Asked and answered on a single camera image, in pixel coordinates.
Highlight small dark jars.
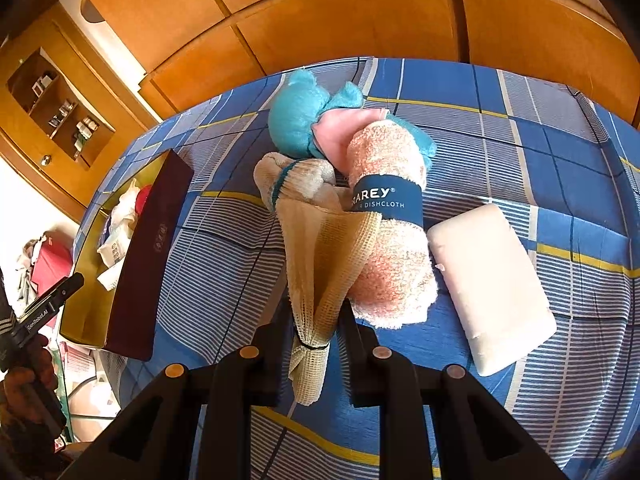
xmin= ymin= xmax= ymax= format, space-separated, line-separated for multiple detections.
xmin=49 ymin=102 xmax=78 ymax=127

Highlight wooden door with shelf niche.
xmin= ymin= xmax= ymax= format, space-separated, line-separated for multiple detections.
xmin=0 ymin=5 xmax=161 ymax=221

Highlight white sock with teal band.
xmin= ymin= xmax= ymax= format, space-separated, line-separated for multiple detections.
xmin=253 ymin=151 xmax=346 ymax=211

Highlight white storage box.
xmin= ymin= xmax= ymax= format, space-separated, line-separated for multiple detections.
xmin=67 ymin=380 xmax=121 ymax=441

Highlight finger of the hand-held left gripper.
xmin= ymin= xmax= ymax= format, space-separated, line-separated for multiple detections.
xmin=40 ymin=272 xmax=86 ymax=313

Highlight white plastic bag bundle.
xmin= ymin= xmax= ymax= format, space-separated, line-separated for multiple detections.
xmin=107 ymin=180 xmax=146 ymax=226

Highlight dark red cardboard box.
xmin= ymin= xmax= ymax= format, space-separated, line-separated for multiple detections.
xmin=59 ymin=149 xmax=195 ymax=362

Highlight beige mesh cloth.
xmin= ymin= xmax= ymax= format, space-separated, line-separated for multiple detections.
xmin=277 ymin=200 xmax=383 ymax=406

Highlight red bag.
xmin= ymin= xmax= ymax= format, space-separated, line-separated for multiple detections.
xmin=20 ymin=232 xmax=73 ymax=306

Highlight person's left hand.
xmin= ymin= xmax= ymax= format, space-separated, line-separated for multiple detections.
xmin=0 ymin=335 xmax=61 ymax=468

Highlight teal and pink plush toy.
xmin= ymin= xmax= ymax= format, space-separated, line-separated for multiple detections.
xmin=267 ymin=69 xmax=438 ymax=161

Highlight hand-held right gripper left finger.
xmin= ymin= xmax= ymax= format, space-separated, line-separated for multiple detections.
xmin=57 ymin=310 xmax=297 ymax=480

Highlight blue plaid bed sheet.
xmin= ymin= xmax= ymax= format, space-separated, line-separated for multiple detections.
xmin=72 ymin=57 xmax=640 ymax=480

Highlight pink towel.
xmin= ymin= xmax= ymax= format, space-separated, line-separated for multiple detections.
xmin=345 ymin=122 xmax=441 ymax=331

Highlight white medicine bottles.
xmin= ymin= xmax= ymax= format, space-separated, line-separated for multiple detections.
xmin=74 ymin=117 xmax=99 ymax=147

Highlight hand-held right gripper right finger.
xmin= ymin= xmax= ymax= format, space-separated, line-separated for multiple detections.
xmin=336 ymin=307 xmax=571 ymax=480

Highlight dark brown corner shelf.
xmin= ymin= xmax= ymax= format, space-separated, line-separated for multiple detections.
xmin=80 ymin=0 xmax=108 ymax=25

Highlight blue and white tissue pack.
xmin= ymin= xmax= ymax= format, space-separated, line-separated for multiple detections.
xmin=95 ymin=225 xmax=132 ymax=291

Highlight white foam sponge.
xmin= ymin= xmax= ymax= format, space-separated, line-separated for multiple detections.
xmin=426 ymin=203 xmax=558 ymax=377

